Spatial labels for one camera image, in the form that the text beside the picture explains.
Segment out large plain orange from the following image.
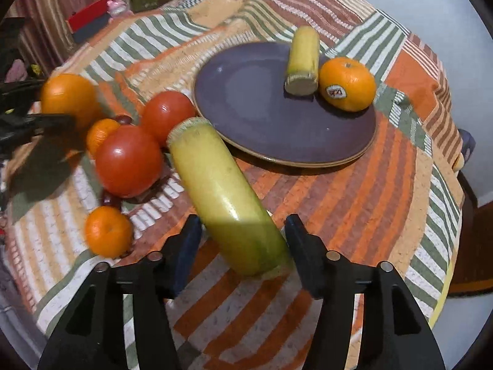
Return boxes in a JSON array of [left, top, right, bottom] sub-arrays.
[[39, 73, 101, 130]]

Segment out orange with sticker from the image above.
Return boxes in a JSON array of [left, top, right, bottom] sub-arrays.
[[319, 57, 377, 112]]

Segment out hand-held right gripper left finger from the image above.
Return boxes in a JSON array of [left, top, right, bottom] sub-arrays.
[[37, 214, 203, 370]]

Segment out red tomato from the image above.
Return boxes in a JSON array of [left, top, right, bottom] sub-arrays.
[[95, 125, 164, 198], [141, 91, 197, 148]]

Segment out small mandarin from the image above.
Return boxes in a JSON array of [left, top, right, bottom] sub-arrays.
[[84, 206, 134, 259], [85, 118, 122, 158]]

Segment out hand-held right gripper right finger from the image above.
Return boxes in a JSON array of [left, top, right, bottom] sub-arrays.
[[284, 213, 447, 370]]

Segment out striped patchwork tablecloth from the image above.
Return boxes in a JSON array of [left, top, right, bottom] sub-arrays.
[[0, 0, 465, 370]]

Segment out large yellow-green squash piece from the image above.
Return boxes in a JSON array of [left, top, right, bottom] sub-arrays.
[[166, 117, 293, 277]]

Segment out red flat box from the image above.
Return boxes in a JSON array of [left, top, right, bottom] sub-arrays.
[[67, 0, 117, 43]]

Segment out striped curtain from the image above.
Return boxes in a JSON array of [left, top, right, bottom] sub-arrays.
[[11, 0, 132, 74]]

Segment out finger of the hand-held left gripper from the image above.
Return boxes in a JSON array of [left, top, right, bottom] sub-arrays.
[[0, 79, 46, 99], [0, 113, 77, 148]]

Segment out blue and yellow object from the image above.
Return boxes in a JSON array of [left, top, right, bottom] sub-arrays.
[[458, 129, 477, 171]]

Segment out purple plate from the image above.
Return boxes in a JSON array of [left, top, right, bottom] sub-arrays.
[[193, 41, 378, 168]]

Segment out small yellow-green squash piece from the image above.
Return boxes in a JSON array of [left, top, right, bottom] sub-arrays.
[[284, 26, 320, 96]]

